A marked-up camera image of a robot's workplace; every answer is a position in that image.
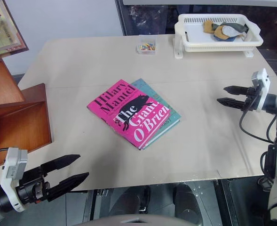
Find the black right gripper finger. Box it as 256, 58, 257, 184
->
216, 97, 246, 112
223, 85, 249, 96

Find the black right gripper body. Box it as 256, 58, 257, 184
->
243, 86, 262, 112

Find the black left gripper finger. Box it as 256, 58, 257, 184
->
46, 172, 90, 202
40, 154, 81, 176

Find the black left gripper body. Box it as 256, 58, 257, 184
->
15, 165, 51, 205

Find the teal hardcover book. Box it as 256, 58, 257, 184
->
130, 78, 182, 150

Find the wooden book stand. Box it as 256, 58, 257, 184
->
0, 56, 53, 168

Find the pink Hilary Mantel book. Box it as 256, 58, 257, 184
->
86, 79, 171, 150

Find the blue cloth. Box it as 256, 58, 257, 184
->
214, 35, 235, 42

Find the mustard yellow cloth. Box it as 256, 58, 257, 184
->
202, 20, 233, 40

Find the white cloth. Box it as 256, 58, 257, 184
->
222, 25, 237, 37

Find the grey cloth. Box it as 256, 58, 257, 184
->
211, 21, 250, 36

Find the white plastic basket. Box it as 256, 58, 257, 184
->
174, 13, 264, 58

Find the small colourful pieces heap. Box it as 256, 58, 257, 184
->
138, 42, 156, 53

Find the clear plastic box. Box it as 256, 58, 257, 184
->
135, 35, 158, 56

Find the dark rounded shape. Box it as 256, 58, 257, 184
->
173, 182, 204, 224

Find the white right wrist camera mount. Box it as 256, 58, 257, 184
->
251, 68, 271, 113

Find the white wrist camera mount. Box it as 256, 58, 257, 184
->
251, 68, 271, 113
0, 147, 29, 213

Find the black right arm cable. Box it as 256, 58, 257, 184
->
238, 93, 277, 143

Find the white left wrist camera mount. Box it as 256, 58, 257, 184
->
0, 147, 29, 213

